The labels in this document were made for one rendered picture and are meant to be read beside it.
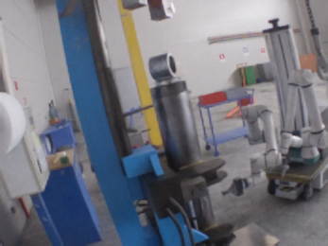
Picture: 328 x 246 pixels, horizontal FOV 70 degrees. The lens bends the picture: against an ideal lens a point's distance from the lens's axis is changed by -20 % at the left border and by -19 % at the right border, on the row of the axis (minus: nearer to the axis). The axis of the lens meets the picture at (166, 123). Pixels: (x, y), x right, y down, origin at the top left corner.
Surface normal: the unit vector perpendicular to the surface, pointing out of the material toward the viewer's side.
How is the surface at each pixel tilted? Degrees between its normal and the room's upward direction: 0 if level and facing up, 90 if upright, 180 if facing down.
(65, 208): 90
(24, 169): 90
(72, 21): 90
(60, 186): 90
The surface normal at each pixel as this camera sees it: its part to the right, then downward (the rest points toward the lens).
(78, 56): 0.29, 0.11
